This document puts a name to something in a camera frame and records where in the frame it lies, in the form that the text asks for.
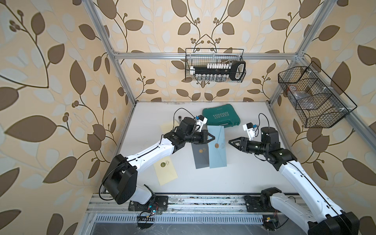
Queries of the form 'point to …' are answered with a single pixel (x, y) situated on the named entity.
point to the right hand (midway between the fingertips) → (230, 143)
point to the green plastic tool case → (224, 115)
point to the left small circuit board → (145, 222)
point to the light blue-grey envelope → (217, 148)
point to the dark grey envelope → (200, 153)
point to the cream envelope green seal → (165, 170)
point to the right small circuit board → (270, 222)
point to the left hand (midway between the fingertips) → (213, 136)
